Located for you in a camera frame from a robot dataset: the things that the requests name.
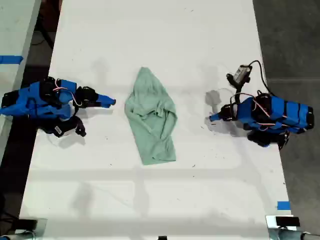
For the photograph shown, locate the pale green T-shirt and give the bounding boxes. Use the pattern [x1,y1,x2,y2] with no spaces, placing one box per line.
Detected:
[124,66,178,166]

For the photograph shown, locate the silver metal bracket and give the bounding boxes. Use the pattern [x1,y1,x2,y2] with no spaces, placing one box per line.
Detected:
[265,214,302,240]

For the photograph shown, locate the white side table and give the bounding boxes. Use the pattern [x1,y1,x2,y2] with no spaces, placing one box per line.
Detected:
[0,0,42,161]

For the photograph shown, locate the black floor cable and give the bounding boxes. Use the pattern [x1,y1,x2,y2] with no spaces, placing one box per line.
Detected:
[31,23,57,50]

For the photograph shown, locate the short blue tape piece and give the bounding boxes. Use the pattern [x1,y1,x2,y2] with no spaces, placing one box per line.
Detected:
[276,200,291,211]

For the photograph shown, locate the small black box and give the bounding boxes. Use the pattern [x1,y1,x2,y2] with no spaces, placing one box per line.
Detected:
[18,219,39,230]
[275,216,301,227]

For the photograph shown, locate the black camera cable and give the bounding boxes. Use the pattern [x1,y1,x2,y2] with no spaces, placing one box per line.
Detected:
[248,59,275,97]

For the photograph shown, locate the black camera box white label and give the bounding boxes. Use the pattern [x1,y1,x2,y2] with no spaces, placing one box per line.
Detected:
[226,64,252,87]
[47,116,88,139]

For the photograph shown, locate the long blue tape strip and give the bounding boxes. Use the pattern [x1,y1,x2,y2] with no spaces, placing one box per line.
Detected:
[0,55,24,65]

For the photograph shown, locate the black camera stalk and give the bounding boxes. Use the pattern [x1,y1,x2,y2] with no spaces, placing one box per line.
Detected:
[233,81,247,101]

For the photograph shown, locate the grey metal pipe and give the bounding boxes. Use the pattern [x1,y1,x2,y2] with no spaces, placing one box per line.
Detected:
[0,231,36,240]
[277,227,320,240]

